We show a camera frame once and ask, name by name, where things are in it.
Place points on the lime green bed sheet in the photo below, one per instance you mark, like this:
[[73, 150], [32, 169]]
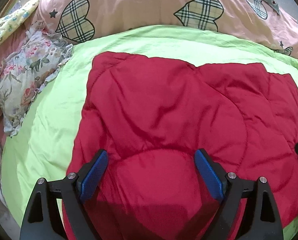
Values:
[[44, 145]]

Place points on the red quilted puffer jacket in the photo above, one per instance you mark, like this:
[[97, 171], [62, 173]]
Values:
[[152, 114]]

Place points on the yellow floral blanket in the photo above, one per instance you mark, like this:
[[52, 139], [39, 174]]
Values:
[[11, 22]]

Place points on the floral ruffled pillow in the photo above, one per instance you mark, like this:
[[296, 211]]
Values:
[[27, 71]]

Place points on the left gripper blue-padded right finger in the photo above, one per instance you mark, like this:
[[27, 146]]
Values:
[[260, 220]]

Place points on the pink quilt with plaid hearts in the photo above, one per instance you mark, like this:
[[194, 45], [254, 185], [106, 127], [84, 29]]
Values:
[[82, 20]]

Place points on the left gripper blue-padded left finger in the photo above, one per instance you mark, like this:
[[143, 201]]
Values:
[[42, 216]]

